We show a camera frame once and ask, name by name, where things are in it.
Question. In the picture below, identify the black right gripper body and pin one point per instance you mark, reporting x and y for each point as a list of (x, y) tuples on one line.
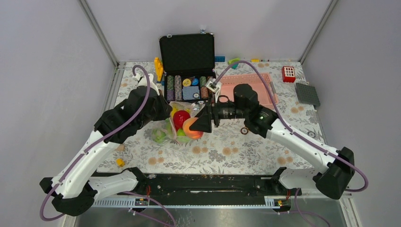
[(227, 110)]

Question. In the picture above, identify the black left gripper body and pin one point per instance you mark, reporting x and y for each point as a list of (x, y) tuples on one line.
[(160, 110)]

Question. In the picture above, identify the orange peach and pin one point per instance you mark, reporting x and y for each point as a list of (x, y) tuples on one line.
[(194, 135)]

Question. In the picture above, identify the red apple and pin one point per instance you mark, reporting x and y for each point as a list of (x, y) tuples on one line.
[(179, 118)]

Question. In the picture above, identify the green striped watermelon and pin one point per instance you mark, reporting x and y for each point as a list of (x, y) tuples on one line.
[(181, 137)]

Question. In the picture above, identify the clear pink-dotted zip bag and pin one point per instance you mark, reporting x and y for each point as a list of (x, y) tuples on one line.
[(168, 126)]

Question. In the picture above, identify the green round vegetable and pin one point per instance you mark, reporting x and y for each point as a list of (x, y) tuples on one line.
[(158, 136)]

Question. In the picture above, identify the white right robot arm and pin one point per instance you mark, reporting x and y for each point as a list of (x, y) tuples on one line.
[(332, 168)]

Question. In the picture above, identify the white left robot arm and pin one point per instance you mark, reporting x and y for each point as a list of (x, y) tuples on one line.
[(74, 190)]

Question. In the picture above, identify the floral table mat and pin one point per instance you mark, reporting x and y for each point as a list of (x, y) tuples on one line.
[(225, 150)]

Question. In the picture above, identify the pink plastic basket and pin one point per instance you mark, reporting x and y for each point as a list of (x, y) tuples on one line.
[(230, 81)]

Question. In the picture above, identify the grey studded baseplate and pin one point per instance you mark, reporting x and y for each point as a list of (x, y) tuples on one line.
[(307, 94)]

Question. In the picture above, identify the black poker chip case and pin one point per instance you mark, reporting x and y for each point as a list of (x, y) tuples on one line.
[(188, 61)]

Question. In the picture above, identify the red grid block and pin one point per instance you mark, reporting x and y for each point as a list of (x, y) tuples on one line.
[(288, 74)]

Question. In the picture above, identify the green arch block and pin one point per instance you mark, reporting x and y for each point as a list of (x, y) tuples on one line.
[(231, 61)]

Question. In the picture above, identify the blue rectangular block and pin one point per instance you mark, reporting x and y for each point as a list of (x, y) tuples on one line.
[(219, 59)]

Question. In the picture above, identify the small yellow cube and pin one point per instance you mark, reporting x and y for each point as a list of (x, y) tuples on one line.
[(120, 162)]

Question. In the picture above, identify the yellow triangular frame toy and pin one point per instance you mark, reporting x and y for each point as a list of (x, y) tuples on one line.
[(159, 69)]

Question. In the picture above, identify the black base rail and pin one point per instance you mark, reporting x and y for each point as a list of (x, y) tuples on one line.
[(197, 189)]

